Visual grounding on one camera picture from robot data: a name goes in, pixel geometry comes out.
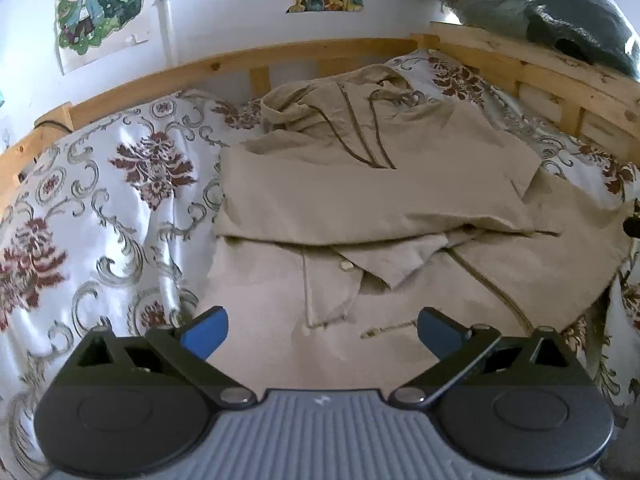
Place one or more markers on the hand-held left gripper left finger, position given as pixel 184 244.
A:
pixel 205 332

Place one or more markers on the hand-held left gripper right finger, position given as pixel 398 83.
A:
pixel 440 332

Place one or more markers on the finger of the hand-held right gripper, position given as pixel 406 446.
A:
pixel 634 225

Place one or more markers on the beige jacket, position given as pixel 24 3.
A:
pixel 350 195

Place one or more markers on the clear bag of clothes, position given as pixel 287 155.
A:
pixel 540 5

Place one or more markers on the floral patterned bedsheet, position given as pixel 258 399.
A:
pixel 115 210

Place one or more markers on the wooden bed frame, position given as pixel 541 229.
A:
pixel 550 72

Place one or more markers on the white wall conduit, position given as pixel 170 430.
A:
pixel 166 15

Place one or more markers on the cartoon figure wall poster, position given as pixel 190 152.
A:
pixel 100 10

